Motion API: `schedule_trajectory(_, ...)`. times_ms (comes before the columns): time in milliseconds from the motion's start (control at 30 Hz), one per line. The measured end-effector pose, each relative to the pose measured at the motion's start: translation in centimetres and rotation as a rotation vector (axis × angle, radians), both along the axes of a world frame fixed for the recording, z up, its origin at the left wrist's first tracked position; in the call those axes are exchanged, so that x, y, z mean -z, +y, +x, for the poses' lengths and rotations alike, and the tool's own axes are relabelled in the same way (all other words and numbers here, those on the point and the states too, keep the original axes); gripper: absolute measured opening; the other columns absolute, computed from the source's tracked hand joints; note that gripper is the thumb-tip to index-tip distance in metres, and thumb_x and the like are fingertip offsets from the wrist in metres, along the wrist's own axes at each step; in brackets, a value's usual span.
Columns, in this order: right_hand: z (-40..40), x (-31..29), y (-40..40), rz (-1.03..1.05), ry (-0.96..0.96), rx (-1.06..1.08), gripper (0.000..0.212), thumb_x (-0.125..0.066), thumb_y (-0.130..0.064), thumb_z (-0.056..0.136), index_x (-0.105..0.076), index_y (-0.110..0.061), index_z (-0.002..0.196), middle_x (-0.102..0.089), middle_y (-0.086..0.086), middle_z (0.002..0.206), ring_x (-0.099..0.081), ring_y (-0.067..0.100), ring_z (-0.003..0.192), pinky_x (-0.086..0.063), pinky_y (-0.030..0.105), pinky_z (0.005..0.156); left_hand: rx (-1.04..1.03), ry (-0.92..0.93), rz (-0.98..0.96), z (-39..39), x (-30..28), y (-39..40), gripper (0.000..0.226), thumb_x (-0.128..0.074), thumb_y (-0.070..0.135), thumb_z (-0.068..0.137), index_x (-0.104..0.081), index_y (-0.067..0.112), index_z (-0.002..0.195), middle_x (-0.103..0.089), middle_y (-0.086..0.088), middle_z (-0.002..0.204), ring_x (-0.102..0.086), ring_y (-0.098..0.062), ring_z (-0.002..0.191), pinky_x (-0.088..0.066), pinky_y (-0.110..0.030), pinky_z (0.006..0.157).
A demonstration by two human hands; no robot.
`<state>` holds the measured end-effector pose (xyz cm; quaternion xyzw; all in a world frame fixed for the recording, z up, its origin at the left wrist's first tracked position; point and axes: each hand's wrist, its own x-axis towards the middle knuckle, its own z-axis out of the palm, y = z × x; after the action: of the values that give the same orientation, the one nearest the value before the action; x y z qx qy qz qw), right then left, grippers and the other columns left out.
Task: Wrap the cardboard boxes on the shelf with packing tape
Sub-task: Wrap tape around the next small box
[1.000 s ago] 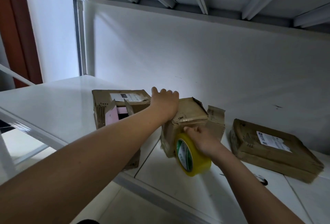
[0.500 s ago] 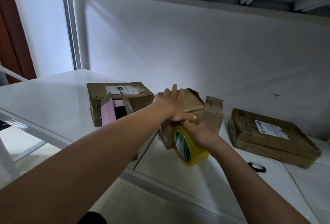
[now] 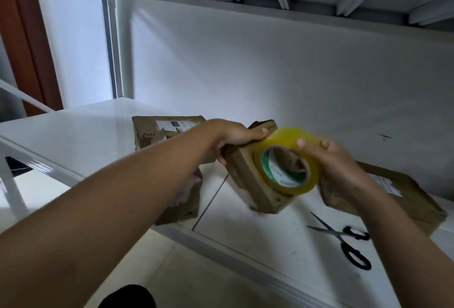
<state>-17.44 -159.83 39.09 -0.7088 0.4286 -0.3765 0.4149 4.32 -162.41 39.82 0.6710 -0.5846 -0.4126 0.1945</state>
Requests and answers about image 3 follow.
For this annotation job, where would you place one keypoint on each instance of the person's left hand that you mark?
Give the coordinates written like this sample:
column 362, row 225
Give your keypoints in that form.
column 227, row 134

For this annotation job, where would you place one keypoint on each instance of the person's right hand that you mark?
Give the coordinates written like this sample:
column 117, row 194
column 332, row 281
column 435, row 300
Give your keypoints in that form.
column 337, row 169

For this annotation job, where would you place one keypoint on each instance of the person's left thumb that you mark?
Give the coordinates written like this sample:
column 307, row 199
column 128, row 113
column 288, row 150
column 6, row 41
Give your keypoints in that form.
column 256, row 134

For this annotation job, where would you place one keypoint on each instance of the person's right thumb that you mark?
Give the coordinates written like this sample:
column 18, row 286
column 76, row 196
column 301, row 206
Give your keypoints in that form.
column 305, row 147

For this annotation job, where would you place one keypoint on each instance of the yellow packing tape roll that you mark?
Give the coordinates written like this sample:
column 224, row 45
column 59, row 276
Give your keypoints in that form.
column 283, row 141

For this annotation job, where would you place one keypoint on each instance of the small brown cardboard box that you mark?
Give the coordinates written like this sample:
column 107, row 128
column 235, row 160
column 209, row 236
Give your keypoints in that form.
column 248, row 176

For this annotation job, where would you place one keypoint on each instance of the person's right forearm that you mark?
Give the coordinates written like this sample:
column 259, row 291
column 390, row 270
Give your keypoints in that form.
column 408, row 247

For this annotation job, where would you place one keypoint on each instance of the person's left forearm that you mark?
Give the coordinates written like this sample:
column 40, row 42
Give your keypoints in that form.
column 106, row 212

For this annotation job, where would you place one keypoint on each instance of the open brown cardboard box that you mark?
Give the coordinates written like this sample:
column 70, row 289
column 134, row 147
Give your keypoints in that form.
column 184, row 205

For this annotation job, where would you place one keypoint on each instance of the labelled brown cardboard box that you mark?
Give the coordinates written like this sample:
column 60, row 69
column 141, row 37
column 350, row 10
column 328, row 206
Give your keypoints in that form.
column 152, row 128

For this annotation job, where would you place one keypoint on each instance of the flat brown cardboard parcel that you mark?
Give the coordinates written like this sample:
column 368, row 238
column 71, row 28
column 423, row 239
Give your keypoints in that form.
column 415, row 198

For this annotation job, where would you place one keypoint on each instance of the person's black trousers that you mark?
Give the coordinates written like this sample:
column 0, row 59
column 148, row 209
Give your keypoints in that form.
column 127, row 299

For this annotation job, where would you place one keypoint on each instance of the brown wooden door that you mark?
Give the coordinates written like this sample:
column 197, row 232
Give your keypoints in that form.
column 24, row 34

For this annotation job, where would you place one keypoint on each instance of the white diagonal rail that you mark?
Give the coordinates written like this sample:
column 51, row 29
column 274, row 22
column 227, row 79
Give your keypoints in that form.
column 24, row 95

